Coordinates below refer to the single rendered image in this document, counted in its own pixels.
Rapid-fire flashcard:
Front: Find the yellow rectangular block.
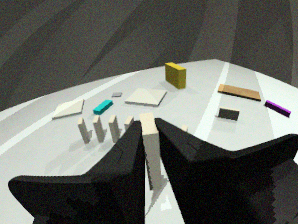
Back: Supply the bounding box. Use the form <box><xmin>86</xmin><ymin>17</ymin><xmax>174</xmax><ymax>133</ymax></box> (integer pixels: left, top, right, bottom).
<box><xmin>165</xmin><ymin>63</ymin><xmax>186</xmax><ymax>89</ymax></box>

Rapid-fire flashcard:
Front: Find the purple rectangular block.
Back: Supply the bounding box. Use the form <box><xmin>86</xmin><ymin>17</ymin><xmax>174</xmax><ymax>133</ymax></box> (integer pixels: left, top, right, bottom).
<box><xmin>265</xmin><ymin>100</ymin><xmax>291</xmax><ymax>117</ymax></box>

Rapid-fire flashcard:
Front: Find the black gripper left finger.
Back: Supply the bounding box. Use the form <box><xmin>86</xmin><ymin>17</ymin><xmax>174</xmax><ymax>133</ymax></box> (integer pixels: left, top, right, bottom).
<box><xmin>8</xmin><ymin>121</ymin><xmax>146</xmax><ymax>224</ymax></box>

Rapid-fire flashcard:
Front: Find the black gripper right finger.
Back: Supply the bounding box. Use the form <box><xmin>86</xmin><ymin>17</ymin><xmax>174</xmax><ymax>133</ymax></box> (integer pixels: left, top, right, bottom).
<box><xmin>154</xmin><ymin>119</ymin><xmax>298</xmax><ymax>224</ymax></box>

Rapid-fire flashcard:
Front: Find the cyan rectangular block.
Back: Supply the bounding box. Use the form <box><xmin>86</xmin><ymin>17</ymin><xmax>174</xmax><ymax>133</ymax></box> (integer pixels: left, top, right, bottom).
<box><xmin>93</xmin><ymin>100</ymin><xmax>113</xmax><ymax>116</ymax></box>

